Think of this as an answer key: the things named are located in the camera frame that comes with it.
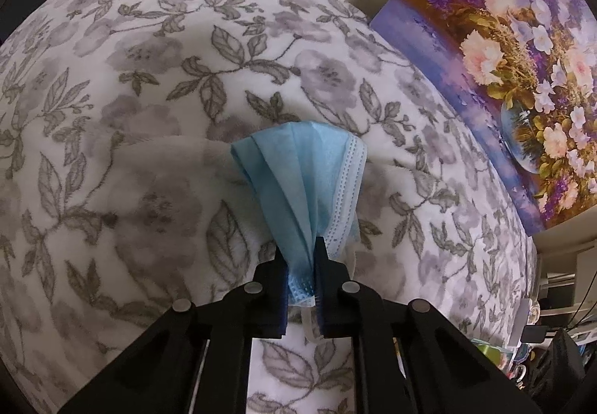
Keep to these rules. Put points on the blue face mask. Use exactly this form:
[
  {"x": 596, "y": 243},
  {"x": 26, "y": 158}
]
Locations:
[{"x": 306, "y": 178}]

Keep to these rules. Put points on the floral patterned blanket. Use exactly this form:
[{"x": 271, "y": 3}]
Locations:
[{"x": 119, "y": 194}]

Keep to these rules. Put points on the flower bouquet painting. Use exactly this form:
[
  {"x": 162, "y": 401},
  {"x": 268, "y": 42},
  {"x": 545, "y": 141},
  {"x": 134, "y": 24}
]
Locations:
[{"x": 522, "y": 75}]

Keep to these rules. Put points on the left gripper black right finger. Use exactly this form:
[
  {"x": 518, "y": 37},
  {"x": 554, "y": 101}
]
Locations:
[{"x": 408, "y": 358}]

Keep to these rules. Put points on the black power adapter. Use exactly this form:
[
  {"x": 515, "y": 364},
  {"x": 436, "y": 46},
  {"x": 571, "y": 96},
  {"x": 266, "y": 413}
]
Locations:
[{"x": 533, "y": 334}]

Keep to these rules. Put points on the teal and white tray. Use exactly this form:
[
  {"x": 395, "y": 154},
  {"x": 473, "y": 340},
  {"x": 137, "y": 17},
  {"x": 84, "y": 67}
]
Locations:
[{"x": 499, "y": 356}]

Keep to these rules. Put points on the white power strip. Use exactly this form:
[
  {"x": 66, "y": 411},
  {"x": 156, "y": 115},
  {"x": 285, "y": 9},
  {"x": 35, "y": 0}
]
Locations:
[{"x": 528, "y": 313}]

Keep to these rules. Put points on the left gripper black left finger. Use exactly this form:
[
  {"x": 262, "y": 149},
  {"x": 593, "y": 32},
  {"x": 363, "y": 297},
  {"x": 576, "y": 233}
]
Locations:
[{"x": 193, "y": 358}]

